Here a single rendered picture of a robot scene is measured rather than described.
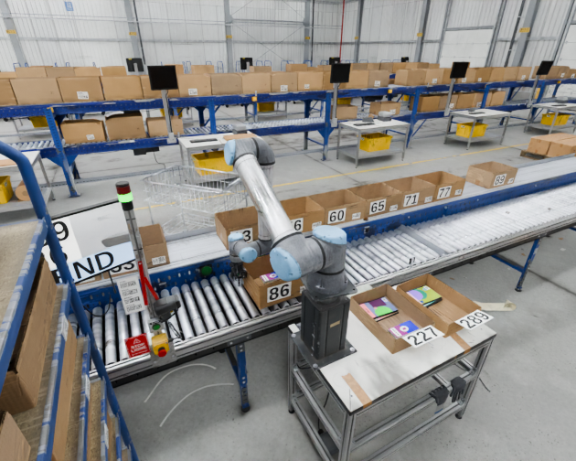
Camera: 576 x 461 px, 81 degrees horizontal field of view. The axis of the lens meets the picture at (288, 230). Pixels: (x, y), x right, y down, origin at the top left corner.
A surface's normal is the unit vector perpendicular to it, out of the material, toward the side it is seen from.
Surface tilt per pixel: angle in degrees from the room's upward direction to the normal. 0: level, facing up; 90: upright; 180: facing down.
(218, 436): 0
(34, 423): 0
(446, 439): 0
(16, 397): 90
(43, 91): 90
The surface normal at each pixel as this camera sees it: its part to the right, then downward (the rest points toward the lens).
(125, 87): 0.46, 0.42
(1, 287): 0.00, -0.88
